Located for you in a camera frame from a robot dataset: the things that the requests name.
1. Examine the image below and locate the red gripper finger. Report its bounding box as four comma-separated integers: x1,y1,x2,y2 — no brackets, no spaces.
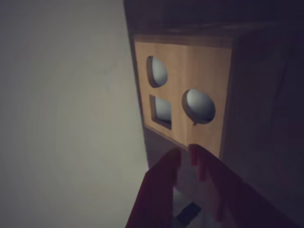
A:
189,143,301,228
124,147,182,228

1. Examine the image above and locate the wooden shape sorter box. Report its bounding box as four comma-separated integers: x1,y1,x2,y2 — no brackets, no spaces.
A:
133,33,288,167

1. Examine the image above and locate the black object with cable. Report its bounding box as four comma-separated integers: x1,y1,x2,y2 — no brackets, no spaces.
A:
175,203,202,225

